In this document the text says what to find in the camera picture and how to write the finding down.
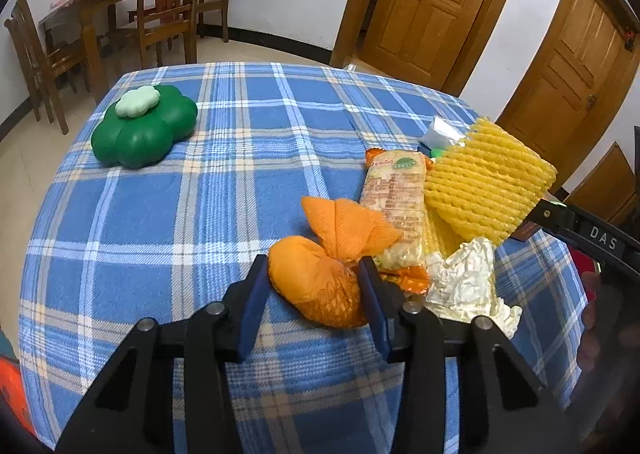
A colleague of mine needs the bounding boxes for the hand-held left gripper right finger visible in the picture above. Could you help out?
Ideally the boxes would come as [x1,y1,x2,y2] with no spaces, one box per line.
[356,256,583,454]

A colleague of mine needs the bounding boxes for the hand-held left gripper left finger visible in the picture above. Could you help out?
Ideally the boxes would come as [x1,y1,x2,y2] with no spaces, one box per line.
[55,254,271,454]

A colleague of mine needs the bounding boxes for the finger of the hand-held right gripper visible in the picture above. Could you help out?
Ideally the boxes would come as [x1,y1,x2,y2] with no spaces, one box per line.
[520,198,576,241]

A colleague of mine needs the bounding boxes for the yellow foam fruit net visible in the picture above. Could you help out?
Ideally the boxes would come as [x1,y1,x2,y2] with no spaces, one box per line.
[424,117,557,255]

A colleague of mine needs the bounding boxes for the orange net bag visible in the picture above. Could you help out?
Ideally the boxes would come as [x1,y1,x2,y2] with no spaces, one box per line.
[268,196,403,330]

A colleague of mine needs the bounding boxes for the white tissue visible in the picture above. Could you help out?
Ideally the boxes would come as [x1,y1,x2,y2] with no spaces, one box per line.
[425,236,522,337]

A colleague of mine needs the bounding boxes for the clear snack packet orange ends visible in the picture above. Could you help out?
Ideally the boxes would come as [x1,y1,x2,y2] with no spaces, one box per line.
[360,148,435,295]

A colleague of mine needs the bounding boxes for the person's right hand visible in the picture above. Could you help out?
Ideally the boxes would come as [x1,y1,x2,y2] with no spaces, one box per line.
[577,271,608,385]

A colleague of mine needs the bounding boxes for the wooden door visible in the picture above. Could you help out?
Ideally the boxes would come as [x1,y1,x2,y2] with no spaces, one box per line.
[495,0,640,190]
[567,141,638,225]
[330,0,528,97]

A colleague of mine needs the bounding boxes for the blue plaid tablecloth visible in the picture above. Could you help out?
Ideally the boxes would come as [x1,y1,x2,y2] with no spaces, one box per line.
[17,61,588,454]

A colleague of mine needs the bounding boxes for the small white packet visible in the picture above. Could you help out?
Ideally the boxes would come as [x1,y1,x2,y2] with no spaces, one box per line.
[419,116,466,147]

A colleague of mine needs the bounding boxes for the green flower-shaped container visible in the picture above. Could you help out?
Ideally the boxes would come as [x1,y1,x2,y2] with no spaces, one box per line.
[91,84,199,169]

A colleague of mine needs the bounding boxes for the red orange object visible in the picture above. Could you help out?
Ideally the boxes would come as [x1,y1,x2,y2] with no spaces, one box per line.
[0,354,38,435]

